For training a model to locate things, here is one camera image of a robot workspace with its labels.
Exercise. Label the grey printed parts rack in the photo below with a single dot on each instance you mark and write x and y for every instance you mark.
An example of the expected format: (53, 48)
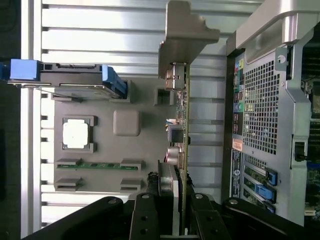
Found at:
(105, 150)

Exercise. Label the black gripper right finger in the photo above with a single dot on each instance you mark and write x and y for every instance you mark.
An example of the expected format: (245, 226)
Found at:
(207, 217)

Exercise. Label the open grey PC case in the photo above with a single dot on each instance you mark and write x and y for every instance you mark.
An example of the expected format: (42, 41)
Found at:
(262, 112)

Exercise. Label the green RAM stick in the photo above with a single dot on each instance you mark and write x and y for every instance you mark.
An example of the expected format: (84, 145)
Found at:
(100, 165)

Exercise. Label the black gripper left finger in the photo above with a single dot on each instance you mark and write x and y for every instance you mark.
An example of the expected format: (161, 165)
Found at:
(146, 217)

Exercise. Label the hard disk with blue caddy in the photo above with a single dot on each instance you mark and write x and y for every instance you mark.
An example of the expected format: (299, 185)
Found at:
(70, 75)

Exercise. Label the silver CPU chip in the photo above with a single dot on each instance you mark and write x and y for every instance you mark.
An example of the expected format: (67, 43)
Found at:
(75, 133)

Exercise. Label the blue slot cover clip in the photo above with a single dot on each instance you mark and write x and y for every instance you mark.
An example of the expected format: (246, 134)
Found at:
(272, 177)
(266, 193)

